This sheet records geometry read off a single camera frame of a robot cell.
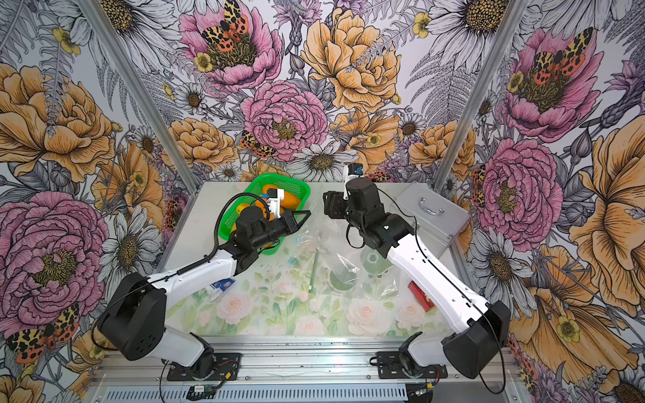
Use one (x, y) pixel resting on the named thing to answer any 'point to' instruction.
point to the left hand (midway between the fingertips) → (311, 218)
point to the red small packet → (427, 302)
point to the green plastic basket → (251, 194)
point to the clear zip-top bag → (323, 261)
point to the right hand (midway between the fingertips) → (331, 202)
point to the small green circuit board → (199, 390)
